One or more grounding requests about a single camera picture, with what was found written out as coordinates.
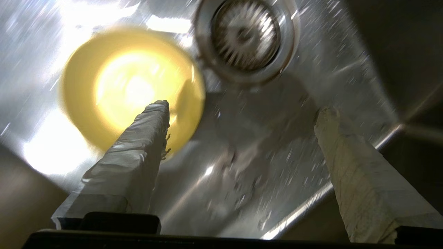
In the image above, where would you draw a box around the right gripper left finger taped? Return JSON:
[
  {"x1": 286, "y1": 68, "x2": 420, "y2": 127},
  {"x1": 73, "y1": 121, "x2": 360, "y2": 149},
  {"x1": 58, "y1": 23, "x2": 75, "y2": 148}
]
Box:
[{"x1": 51, "y1": 100, "x2": 171, "y2": 230}]

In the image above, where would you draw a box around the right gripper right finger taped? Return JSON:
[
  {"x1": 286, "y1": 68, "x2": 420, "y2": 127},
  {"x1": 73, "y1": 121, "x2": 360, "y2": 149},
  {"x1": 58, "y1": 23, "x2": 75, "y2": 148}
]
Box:
[{"x1": 314, "y1": 107, "x2": 443, "y2": 244}]

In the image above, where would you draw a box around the yellow bowl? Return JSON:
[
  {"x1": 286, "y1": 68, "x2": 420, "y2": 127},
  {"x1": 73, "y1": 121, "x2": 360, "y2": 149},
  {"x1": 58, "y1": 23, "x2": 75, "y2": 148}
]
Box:
[{"x1": 60, "y1": 26, "x2": 206, "y2": 154}]

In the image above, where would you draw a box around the stainless steel sink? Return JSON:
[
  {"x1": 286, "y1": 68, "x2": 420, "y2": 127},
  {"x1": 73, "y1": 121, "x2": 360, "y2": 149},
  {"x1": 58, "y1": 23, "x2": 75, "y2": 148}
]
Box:
[{"x1": 0, "y1": 0, "x2": 443, "y2": 241}]

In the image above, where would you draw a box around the round metal drain strainer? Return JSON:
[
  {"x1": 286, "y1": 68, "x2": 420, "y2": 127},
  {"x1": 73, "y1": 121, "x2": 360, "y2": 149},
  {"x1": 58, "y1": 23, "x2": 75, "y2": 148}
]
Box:
[{"x1": 194, "y1": 0, "x2": 301, "y2": 85}]

